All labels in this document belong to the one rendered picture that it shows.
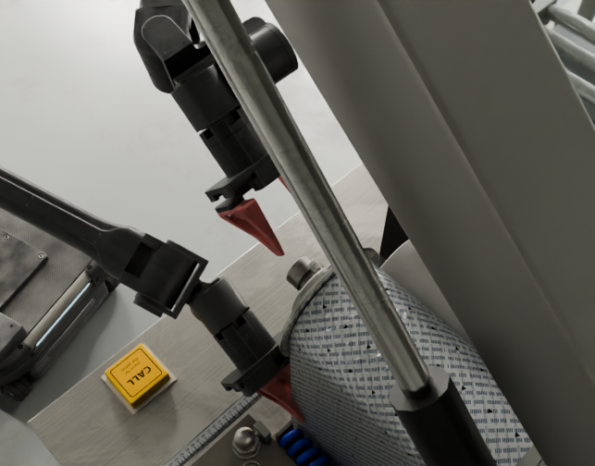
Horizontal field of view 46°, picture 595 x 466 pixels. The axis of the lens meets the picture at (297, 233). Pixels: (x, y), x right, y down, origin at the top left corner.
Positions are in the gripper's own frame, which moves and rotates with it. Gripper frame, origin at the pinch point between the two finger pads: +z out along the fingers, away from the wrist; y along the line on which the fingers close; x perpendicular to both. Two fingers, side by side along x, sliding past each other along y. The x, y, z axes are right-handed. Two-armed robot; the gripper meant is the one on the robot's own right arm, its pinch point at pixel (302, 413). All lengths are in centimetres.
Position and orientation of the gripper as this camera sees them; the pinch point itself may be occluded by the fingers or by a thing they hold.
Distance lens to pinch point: 90.0
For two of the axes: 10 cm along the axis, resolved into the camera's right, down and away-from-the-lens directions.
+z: 6.0, 8.0, 0.7
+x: 3.5, -1.8, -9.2
